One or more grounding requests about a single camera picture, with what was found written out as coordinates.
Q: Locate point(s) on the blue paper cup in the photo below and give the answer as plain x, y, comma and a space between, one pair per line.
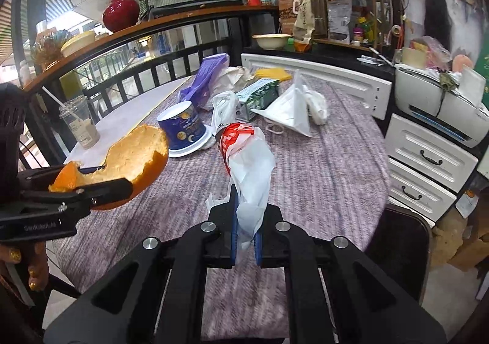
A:
185, 131

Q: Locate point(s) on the red ceramic vase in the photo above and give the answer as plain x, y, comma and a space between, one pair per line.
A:
120, 14

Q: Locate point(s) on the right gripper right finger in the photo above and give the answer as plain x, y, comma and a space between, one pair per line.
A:
336, 293

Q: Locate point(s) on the white drawer cabinet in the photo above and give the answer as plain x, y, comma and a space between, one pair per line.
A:
427, 172

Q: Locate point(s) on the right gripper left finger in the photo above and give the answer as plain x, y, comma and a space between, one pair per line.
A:
155, 294

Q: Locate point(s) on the green white tissue box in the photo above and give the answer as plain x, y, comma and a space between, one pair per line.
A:
257, 96

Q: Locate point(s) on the yellow mesh net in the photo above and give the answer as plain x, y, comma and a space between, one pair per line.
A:
275, 73

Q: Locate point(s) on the black trash bin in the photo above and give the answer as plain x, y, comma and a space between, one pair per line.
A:
401, 247

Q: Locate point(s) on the cream bowl on counter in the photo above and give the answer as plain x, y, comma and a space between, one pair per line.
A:
272, 41

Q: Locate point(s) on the white printer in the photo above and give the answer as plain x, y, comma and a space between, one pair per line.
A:
419, 93

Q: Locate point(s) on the purple plastic pouch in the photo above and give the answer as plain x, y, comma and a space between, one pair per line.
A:
199, 90

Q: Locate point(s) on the white face mask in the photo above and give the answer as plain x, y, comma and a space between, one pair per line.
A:
289, 110

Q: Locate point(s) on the white red plastic bag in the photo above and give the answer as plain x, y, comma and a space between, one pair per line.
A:
248, 160

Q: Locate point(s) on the person left hand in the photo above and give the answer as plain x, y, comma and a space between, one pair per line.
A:
33, 259

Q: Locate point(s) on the plastic iced coffee cup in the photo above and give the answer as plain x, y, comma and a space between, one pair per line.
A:
76, 114

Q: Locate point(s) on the orange peel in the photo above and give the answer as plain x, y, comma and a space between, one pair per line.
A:
140, 157

